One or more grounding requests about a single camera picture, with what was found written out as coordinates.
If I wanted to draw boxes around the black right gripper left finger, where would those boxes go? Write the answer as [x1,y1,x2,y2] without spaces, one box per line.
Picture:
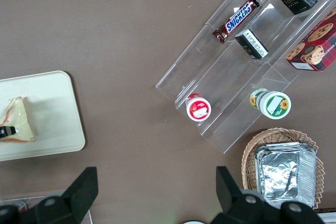
[35,166,99,224]

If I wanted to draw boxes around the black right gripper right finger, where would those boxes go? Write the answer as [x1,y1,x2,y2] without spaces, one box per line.
[211,166,266,224]

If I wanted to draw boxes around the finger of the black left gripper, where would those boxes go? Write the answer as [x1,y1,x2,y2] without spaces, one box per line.
[0,126,17,138]

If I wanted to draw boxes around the triangular sandwich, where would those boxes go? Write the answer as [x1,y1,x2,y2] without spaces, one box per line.
[0,95,37,144]

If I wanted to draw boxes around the beige plastic tray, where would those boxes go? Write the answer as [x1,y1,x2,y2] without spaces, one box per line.
[0,70,87,163]

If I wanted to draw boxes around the light wicker basket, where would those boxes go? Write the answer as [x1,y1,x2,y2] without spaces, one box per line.
[241,127,327,210]

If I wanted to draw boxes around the red cola bottle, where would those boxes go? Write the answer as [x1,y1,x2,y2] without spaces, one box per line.
[16,200,28,214]

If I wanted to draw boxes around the stack of foil trays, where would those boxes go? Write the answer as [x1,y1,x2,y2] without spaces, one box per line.
[253,142,318,209]

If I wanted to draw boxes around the white plastic bin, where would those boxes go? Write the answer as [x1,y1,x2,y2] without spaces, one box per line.
[316,209,336,224]

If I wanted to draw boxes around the red lid yogurt cup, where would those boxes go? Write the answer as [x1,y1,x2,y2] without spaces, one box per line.
[185,92,213,122]

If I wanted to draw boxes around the green lid yogurt cup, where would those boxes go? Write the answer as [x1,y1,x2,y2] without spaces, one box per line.
[249,88,292,120]

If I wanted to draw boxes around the clear acrylic tiered stand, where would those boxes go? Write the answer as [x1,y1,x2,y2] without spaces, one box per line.
[154,0,336,155]

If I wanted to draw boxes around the red cookie box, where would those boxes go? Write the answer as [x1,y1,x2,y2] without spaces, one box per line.
[285,7,336,72]

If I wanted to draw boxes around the Snickers chocolate bar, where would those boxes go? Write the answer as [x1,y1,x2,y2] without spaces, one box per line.
[212,0,261,45]

